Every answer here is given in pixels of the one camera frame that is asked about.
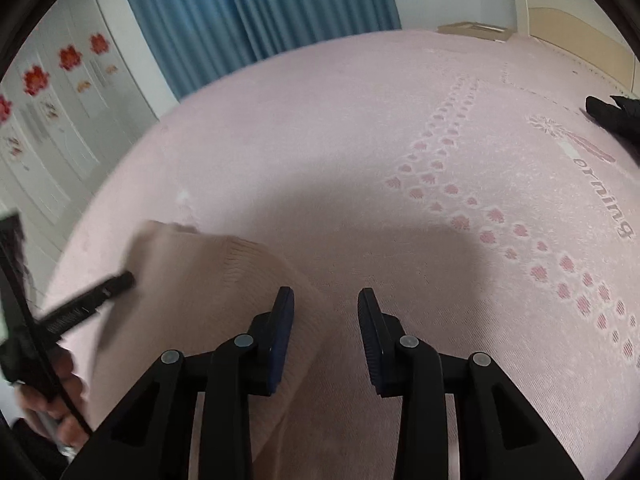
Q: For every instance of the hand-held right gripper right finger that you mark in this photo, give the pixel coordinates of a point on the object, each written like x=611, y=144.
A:
x=370, y=340

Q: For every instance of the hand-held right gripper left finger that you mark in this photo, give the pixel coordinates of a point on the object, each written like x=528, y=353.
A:
x=280, y=332

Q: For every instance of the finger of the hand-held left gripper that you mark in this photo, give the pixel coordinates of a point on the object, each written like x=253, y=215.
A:
x=85, y=305

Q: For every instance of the beige ribbed knit sweater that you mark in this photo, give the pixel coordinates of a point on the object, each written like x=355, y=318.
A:
x=200, y=280

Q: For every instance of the person's left hand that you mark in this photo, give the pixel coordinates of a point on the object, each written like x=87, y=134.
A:
x=50, y=416

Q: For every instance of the pink patterned bed cover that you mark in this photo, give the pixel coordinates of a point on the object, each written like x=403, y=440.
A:
x=350, y=160

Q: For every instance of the white wardrobe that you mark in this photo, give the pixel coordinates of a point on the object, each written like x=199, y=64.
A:
x=115, y=110

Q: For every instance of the blue curtain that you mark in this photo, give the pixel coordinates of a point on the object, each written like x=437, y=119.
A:
x=250, y=10

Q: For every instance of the light wooden bedside table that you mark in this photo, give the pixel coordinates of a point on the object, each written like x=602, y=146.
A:
x=475, y=31

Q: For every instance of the black cloth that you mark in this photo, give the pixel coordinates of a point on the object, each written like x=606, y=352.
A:
x=617, y=115

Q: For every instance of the cream wooden headboard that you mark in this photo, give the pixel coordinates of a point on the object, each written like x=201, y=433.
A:
x=575, y=15

